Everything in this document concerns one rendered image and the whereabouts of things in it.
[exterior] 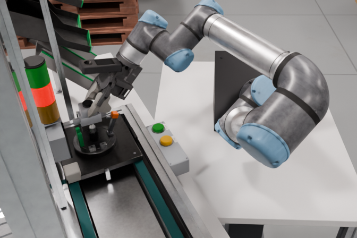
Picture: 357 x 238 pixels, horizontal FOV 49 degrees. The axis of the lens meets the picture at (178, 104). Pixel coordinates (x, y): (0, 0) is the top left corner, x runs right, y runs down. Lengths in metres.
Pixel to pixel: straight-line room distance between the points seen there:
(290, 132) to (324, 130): 0.74
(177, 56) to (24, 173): 0.83
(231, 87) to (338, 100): 1.89
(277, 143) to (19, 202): 0.62
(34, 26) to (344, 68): 2.88
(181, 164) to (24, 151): 1.01
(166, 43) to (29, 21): 0.45
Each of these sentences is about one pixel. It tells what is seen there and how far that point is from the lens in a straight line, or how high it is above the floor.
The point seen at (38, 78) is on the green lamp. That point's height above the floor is 1.38.
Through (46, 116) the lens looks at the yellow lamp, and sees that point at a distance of 0.93.
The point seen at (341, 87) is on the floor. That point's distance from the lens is 3.42.
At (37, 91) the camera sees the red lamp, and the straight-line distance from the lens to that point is 0.89.
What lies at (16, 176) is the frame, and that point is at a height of 1.65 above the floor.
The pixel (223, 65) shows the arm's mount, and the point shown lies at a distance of 1.47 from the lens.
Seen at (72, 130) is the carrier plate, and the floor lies 0.97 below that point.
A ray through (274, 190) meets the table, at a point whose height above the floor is 0.86.
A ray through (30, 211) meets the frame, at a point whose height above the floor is 1.62.
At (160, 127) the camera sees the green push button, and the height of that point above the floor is 0.97.
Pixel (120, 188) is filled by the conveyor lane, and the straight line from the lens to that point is 1.22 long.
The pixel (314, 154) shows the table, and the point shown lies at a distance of 1.45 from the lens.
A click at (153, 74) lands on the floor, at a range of 3.40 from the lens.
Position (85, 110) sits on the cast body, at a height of 1.13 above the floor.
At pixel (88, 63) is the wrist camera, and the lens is 1.12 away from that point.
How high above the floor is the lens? 1.83
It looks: 37 degrees down
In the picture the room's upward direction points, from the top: 2 degrees counter-clockwise
